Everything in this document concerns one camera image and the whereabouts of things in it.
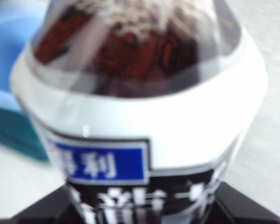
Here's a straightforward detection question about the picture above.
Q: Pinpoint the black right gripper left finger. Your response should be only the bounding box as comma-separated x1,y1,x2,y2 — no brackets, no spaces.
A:
10,183,77,224

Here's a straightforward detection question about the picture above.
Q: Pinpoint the dark oolong tea bottle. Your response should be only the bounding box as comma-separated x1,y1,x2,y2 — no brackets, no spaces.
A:
9,0,269,224

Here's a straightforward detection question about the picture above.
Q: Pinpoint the blue ribbed plastic cup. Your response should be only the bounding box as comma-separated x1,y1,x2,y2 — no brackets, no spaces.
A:
0,0,49,112

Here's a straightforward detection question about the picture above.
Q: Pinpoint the dark blue flat tray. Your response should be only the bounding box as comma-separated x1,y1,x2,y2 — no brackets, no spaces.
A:
0,102,49,162

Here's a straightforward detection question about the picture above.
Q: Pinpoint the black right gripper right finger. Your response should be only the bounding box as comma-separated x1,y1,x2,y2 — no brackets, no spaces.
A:
214,182,280,224

